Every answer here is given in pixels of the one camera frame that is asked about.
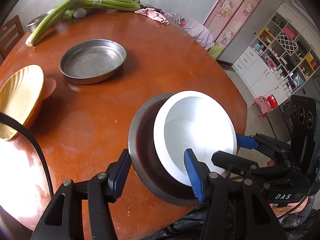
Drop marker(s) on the yellow shell-shaped plate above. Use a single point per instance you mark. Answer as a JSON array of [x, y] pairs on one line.
[[21, 94]]

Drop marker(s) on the red kids stool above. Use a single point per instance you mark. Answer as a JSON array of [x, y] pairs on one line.
[[272, 101]]

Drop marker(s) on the celery stalk front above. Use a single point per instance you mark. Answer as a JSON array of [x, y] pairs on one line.
[[48, 21]]

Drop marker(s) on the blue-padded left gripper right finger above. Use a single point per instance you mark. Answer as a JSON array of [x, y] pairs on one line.
[[223, 197]]

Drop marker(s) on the white foam net fruit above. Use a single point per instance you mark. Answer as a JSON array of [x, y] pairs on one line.
[[80, 13]]

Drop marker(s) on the steel bowl at table back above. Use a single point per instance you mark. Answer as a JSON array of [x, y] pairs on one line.
[[32, 25]]

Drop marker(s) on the large red instant-noodle bowl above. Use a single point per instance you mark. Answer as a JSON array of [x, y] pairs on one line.
[[171, 135]]

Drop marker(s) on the small red instant-noodle bowl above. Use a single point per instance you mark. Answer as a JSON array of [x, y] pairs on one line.
[[212, 130]]

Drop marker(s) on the steel pan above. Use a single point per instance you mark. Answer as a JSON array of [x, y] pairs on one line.
[[92, 61]]

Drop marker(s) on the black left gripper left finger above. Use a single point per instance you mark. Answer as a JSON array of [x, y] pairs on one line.
[[103, 189]]

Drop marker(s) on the lilac garment on chair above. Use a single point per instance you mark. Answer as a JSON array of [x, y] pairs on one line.
[[193, 27]]

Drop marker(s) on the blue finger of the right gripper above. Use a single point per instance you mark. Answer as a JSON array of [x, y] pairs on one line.
[[246, 142]]

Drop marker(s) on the steel bowl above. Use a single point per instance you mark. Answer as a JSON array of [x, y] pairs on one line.
[[146, 162], [32, 25]]

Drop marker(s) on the pink kids stool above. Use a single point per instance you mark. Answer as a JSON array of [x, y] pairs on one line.
[[263, 104]]

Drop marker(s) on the brown wooden chair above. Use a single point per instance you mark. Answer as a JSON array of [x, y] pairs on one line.
[[11, 33]]

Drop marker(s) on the orange bear-shaped plate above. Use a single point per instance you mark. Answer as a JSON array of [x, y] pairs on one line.
[[49, 86]]

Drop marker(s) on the pink crumpled cloth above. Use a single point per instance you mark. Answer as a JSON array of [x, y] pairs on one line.
[[152, 14]]

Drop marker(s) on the black induction cooker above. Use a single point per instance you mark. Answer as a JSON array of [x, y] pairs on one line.
[[305, 134]]

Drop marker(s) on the pink Hello Kitty curtain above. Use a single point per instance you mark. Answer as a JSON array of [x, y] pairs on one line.
[[225, 20]]

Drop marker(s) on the celery bunch back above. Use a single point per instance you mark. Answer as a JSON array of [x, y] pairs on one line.
[[122, 5]]

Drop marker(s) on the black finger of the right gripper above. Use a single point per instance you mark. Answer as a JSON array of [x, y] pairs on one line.
[[235, 164]]

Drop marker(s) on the white shelf cabinet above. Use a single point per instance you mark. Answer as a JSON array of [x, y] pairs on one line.
[[281, 58]]

